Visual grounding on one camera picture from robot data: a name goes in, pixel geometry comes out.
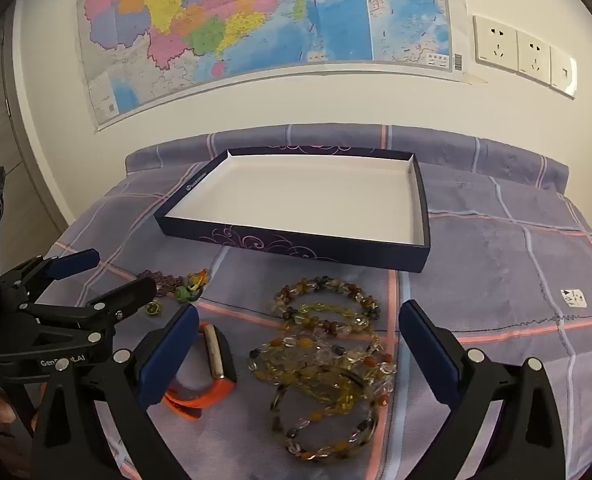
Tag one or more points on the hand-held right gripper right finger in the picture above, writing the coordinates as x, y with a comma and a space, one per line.
426, 360

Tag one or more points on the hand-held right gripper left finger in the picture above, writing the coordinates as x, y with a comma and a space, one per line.
170, 360

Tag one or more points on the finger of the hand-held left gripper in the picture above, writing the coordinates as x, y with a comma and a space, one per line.
130, 292
75, 261

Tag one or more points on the small green earring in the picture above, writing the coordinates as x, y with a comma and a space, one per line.
153, 308

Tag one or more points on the orange smartwatch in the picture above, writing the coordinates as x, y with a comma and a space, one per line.
218, 355

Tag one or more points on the yellow-green glass pendant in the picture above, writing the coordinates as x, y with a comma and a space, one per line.
198, 279

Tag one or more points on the amber bangle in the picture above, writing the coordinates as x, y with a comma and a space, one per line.
353, 377

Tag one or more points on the dark purple shallow box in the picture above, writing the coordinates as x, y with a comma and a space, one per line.
301, 195

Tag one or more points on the purple plaid blanket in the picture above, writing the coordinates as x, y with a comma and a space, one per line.
476, 270

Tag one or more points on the white blanket label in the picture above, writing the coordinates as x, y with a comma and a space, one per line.
574, 298

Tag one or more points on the colourful wall map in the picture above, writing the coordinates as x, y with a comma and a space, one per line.
225, 10

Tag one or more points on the white wall switch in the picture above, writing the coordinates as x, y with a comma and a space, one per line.
565, 72

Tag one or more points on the white wall socket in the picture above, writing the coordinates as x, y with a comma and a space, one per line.
533, 57
496, 42

